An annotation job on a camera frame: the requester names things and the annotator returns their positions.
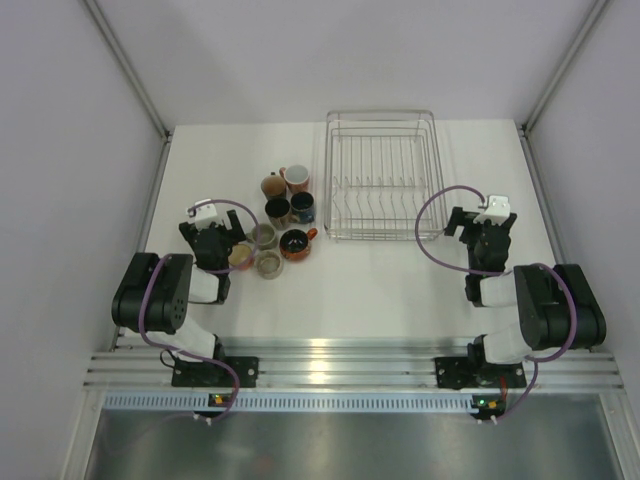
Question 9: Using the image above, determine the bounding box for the mauve brown mug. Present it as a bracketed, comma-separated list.
[260, 172, 287, 200]

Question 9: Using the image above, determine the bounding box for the metal wire dish rack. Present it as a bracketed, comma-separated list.
[323, 109, 447, 241]

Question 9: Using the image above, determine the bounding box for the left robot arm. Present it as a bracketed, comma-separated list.
[111, 205, 246, 386]

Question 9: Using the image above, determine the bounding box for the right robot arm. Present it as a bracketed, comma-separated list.
[444, 207, 607, 386]

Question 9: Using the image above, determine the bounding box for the small orange cup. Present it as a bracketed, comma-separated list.
[228, 244, 254, 271]

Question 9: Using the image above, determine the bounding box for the beige grey cup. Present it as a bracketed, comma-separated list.
[246, 223, 279, 250]

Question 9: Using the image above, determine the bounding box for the beige speckled cup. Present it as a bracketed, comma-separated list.
[254, 250, 284, 280]

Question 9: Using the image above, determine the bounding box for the dark brown mug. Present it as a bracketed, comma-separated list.
[265, 198, 292, 231]

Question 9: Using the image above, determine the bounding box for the orange mug white rim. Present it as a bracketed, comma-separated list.
[279, 228, 318, 262]

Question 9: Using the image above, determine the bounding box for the blue mug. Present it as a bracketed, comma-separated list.
[290, 191, 316, 224]

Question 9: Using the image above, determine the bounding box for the pink mug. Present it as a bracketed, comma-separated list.
[279, 165, 310, 194]

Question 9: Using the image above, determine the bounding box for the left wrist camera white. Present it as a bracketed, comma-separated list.
[186, 199, 224, 231]

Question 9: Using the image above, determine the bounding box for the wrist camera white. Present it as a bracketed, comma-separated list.
[186, 199, 224, 231]
[474, 194, 511, 226]

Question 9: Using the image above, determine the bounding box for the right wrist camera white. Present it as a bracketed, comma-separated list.
[474, 194, 511, 226]

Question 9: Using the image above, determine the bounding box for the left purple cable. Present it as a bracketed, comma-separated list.
[137, 199, 262, 424]

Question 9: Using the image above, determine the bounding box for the purple cable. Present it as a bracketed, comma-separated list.
[137, 199, 262, 424]
[415, 184, 581, 421]

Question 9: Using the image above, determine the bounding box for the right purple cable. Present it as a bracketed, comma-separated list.
[415, 184, 581, 421]

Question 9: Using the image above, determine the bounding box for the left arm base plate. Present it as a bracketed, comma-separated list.
[171, 356, 259, 388]

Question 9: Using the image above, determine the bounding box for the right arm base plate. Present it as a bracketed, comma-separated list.
[434, 356, 527, 390]

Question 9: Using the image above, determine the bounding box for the aluminium mounting rail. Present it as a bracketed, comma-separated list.
[83, 336, 624, 393]

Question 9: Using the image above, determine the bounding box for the white slotted cable duct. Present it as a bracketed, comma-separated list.
[103, 392, 479, 413]

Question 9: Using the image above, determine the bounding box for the right frame post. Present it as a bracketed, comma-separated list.
[519, 0, 613, 138]

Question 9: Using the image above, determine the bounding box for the frame post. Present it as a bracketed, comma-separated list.
[519, 0, 613, 138]
[80, 0, 170, 142]

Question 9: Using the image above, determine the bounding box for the left frame post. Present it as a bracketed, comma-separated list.
[80, 0, 170, 142]

